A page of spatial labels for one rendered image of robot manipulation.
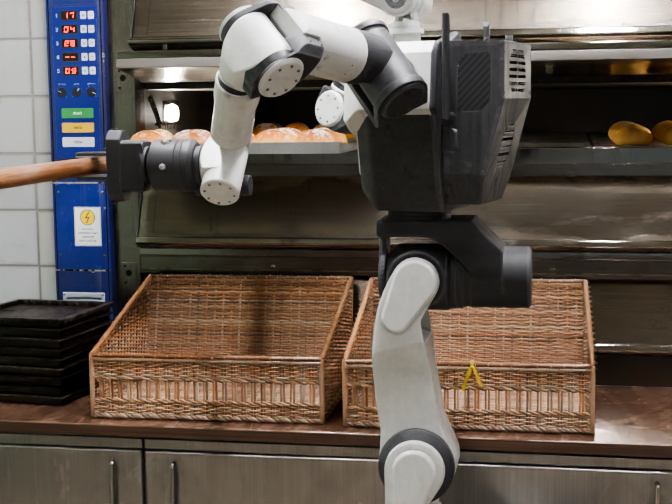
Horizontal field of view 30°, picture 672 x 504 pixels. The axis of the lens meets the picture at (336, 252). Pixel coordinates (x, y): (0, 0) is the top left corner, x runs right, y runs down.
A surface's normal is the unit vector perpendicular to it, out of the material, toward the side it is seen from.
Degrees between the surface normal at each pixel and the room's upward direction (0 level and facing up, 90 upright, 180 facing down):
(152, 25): 70
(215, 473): 90
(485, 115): 90
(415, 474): 90
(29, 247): 90
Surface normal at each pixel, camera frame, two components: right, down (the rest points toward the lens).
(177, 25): -0.18, -0.23
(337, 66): 0.53, 0.73
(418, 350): -0.05, 0.51
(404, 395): -0.18, 0.11
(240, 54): -0.47, -0.16
